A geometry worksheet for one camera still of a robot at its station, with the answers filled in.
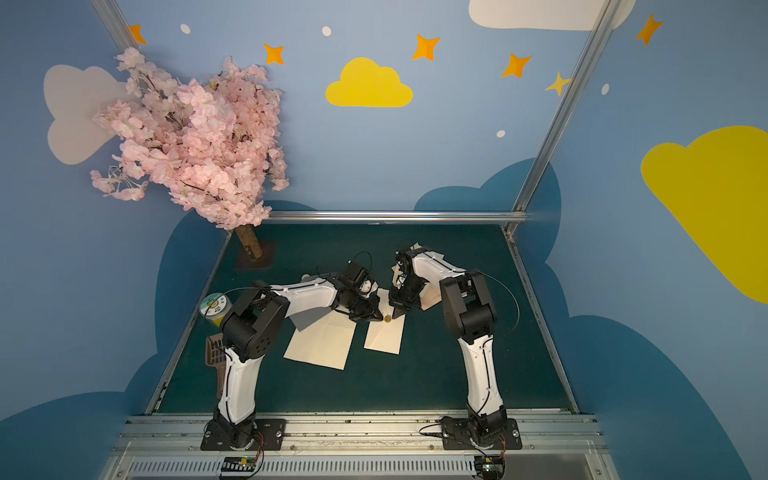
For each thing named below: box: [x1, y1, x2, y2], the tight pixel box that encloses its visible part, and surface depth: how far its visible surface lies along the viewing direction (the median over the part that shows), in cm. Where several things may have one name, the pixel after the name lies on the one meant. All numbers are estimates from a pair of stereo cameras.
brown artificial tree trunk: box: [234, 224, 263, 261], surface depth 107 cm
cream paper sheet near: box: [283, 309, 357, 370], surface depth 92 cm
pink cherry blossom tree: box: [90, 47, 289, 230], surface depth 70 cm
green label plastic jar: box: [200, 292, 233, 327], surface depth 90 cm
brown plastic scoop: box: [205, 333, 226, 399], surface depth 90 cm
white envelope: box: [364, 288, 406, 355], surface depth 95 cm
